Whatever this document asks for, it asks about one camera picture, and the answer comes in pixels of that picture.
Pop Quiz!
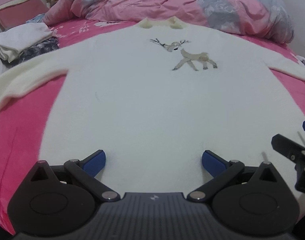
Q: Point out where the cream fleece sweater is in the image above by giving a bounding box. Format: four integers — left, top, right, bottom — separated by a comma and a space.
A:
0, 16, 305, 201

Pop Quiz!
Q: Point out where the pile of white clothes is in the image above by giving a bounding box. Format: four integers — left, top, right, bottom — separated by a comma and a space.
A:
0, 23, 59, 75

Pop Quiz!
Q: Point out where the pink floral bed blanket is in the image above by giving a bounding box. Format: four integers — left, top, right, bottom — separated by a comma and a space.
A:
0, 17, 305, 235

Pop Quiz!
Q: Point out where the light blue garment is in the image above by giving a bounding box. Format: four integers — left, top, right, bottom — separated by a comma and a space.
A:
26, 14, 45, 23

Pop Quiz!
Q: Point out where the pink grey floral duvet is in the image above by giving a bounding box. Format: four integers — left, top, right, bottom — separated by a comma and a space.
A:
43, 0, 294, 44

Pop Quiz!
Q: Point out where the dark red cushion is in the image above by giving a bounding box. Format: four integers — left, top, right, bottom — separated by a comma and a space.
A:
0, 0, 48, 30

